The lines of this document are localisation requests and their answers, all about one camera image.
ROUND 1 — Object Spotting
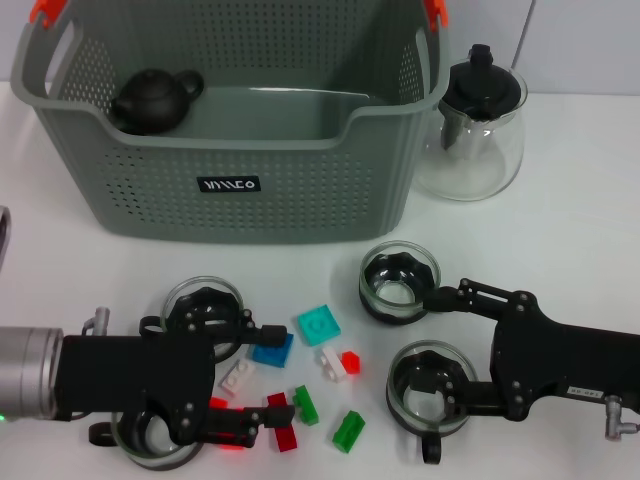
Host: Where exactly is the orange basket handle clip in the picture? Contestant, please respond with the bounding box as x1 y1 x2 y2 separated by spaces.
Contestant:
423 0 447 32
29 0 69 29

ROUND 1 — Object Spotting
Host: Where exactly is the grey perforated plastic basket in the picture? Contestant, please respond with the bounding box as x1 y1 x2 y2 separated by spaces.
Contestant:
9 0 451 246

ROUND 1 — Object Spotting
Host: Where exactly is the dark clay teapot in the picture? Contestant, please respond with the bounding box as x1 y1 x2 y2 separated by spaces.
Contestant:
109 68 205 136

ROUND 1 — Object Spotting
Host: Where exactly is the glass teacup black sleeve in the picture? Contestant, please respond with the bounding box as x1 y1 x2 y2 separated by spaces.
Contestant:
139 274 247 364
385 340 479 464
358 241 442 325
88 404 206 471

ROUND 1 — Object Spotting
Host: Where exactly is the glass teapot black lid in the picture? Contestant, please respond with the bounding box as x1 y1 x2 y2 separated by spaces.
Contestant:
413 43 529 202

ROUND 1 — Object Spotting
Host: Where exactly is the white flat toy plate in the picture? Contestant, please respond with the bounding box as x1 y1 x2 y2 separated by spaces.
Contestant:
218 358 257 397

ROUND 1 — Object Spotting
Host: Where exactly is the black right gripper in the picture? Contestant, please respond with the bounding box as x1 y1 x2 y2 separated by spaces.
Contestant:
409 278 640 420

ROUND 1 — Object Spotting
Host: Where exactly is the blue square toy brick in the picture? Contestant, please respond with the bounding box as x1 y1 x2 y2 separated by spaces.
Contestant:
251 332 295 370

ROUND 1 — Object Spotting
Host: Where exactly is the cyan square toy brick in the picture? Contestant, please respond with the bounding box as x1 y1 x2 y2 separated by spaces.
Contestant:
297 303 343 347

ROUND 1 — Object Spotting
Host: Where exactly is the green toy brick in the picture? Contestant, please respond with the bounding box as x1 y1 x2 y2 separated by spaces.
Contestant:
292 384 320 426
332 409 366 455

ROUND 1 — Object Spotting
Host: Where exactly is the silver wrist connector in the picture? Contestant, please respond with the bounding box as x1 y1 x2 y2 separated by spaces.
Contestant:
603 394 640 441
82 306 111 336

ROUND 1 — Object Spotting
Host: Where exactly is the dark red long brick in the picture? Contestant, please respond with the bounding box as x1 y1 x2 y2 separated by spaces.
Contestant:
266 392 300 454

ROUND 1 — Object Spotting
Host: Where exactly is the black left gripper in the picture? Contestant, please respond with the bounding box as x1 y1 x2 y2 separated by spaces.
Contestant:
54 307 296 446

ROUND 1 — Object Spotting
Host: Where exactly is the white toy brick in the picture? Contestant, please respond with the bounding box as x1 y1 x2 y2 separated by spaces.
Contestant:
319 346 348 384

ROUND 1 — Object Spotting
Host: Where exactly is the red sloped toy brick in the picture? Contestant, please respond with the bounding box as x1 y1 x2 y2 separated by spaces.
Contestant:
215 405 250 454

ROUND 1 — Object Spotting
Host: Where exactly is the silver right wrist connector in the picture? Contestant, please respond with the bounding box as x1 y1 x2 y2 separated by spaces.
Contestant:
603 394 640 441

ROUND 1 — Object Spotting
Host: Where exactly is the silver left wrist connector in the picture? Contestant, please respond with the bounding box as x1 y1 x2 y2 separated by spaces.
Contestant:
82 306 111 336

